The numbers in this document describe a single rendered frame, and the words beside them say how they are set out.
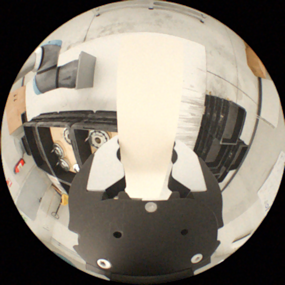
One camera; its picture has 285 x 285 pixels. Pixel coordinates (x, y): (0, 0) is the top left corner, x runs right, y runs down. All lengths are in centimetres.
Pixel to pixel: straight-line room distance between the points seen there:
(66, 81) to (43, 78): 13
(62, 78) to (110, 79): 24
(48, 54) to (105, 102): 42
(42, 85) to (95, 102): 32
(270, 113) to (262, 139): 69
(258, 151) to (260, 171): 49
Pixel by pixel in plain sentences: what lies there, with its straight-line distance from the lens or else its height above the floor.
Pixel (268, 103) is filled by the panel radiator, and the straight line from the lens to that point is 275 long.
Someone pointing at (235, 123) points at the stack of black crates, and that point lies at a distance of 121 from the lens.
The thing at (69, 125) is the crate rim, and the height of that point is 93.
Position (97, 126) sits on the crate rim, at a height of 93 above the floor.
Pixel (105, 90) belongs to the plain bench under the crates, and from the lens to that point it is 54.
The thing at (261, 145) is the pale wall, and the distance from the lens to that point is 283.
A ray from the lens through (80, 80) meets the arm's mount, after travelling 46.
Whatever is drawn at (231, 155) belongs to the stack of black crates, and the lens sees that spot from 139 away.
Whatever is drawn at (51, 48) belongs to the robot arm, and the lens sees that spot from 47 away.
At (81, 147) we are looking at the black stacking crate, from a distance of 44.
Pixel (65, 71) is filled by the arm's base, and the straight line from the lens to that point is 47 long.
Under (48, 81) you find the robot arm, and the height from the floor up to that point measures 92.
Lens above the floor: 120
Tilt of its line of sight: 60 degrees down
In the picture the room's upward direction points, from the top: 180 degrees counter-clockwise
